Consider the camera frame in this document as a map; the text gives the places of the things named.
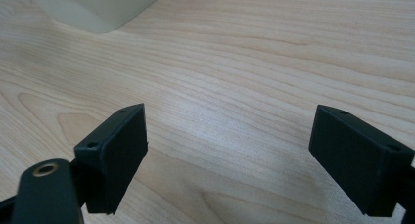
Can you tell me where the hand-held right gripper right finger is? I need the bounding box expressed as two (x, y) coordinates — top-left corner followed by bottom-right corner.
(308, 104), (415, 218)

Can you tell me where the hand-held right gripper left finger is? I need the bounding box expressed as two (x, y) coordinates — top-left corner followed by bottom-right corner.
(73, 103), (149, 215)

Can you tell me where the cream plastic container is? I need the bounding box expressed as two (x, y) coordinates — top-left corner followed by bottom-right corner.
(26, 0), (170, 35)

